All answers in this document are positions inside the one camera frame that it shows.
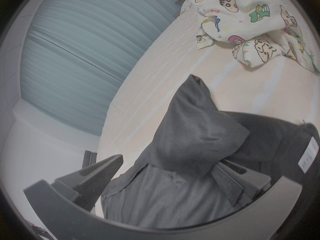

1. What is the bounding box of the blue-green curtain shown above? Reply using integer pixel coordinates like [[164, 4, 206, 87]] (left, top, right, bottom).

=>
[[19, 0, 190, 137]]

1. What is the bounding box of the bed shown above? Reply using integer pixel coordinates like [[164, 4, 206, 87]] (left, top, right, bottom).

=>
[[83, 0, 320, 219]]

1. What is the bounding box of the black garment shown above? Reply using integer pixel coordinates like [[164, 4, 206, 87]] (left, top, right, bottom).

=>
[[100, 74, 320, 229]]

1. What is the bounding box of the white printed pyjama top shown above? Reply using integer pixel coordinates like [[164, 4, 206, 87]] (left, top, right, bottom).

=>
[[179, 0, 320, 73]]

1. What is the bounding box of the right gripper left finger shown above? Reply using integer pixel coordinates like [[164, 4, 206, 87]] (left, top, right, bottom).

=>
[[51, 154, 124, 212]]

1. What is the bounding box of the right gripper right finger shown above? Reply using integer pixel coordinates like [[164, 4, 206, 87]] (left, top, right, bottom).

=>
[[212, 159, 272, 207]]

